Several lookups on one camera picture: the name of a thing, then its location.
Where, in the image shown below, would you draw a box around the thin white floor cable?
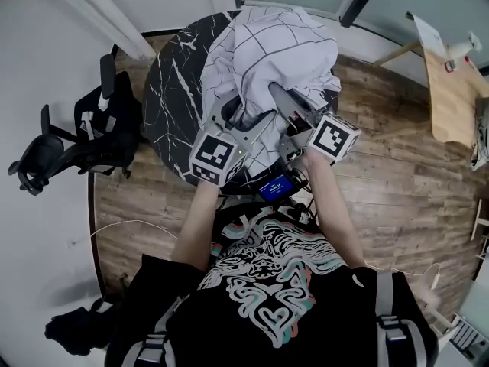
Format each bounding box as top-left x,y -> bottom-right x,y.
90,219 -> 180,244

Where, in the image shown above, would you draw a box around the black cable bundle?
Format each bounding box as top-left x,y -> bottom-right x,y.
286,166 -> 320,225

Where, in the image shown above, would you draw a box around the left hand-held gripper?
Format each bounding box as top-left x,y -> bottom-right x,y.
188,96 -> 274,187

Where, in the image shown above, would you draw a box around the grey backpack strap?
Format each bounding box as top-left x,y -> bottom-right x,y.
374,271 -> 429,367
120,294 -> 188,367

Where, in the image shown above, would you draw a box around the white cable with plug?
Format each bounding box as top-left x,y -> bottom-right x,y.
362,261 -> 443,291

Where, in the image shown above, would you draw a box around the black printed T-shirt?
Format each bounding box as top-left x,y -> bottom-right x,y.
108,204 -> 439,367

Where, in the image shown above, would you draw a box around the black marble round table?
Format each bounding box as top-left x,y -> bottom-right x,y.
141,9 -> 341,196

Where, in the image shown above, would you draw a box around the white grid-patterned cloth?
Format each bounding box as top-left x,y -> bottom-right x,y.
200,5 -> 342,179

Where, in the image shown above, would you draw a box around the white paper sheet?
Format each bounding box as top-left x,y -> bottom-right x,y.
404,11 -> 447,57

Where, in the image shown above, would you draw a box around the light wooden table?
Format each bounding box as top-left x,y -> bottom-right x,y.
373,40 -> 489,148

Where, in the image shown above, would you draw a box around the white slatted rack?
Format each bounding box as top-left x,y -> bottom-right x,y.
449,317 -> 481,357

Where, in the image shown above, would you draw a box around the white vertical pipes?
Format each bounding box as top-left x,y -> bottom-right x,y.
40,0 -> 158,61

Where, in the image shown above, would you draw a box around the person's left forearm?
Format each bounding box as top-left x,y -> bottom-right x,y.
170,181 -> 221,273

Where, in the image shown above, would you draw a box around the chest device with blue screen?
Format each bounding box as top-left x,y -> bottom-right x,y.
256,172 -> 297,203

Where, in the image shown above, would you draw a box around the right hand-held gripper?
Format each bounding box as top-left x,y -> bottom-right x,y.
269,82 -> 362,166

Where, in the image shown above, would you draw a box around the black office chair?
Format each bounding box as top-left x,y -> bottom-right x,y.
7,54 -> 144,196

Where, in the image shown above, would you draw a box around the person's right forearm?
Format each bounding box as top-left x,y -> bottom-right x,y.
300,153 -> 366,269

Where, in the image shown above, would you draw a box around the white metal frame stand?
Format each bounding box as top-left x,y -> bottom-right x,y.
470,198 -> 489,261

